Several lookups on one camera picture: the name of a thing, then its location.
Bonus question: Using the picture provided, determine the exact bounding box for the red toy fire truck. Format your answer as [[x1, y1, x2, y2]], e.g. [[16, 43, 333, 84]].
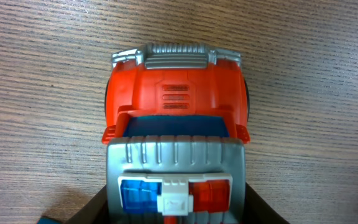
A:
[[102, 43, 250, 223]]

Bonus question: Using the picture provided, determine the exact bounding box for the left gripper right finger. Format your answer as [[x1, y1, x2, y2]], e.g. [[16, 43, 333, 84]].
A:
[[244, 184, 289, 224]]

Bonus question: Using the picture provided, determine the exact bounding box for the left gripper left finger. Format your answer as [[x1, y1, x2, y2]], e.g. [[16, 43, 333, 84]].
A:
[[65, 186, 109, 224]]

